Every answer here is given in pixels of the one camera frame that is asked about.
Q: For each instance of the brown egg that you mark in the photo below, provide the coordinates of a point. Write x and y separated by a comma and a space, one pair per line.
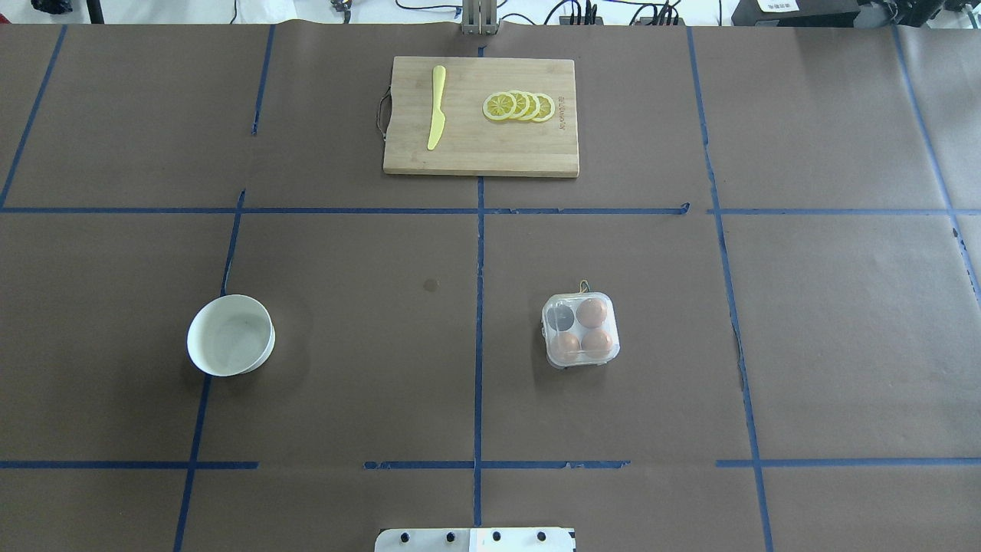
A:
592, 312
566, 347
597, 343

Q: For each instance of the clear plastic egg box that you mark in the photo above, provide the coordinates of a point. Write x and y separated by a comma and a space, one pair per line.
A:
559, 314

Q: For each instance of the brown egg front in box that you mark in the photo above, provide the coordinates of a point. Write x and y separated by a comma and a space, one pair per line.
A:
592, 312

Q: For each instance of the black box on bench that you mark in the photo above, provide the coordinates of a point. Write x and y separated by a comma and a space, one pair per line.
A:
796, 14

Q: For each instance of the bamboo cutting board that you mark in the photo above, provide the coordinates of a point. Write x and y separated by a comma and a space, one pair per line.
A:
473, 145

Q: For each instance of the lemon slice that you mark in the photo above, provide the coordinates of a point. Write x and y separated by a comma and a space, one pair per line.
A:
545, 108
534, 107
521, 106
500, 106

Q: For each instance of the yellow plastic knife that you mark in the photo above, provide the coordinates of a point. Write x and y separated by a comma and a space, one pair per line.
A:
438, 118

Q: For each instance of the white ceramic bowl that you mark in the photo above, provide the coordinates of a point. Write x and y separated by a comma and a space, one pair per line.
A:
230, 336

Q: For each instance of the aluminium frame post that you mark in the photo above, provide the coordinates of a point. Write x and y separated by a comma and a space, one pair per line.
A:
479, 17

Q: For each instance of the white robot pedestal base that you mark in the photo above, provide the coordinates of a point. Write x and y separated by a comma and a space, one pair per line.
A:
477, 539

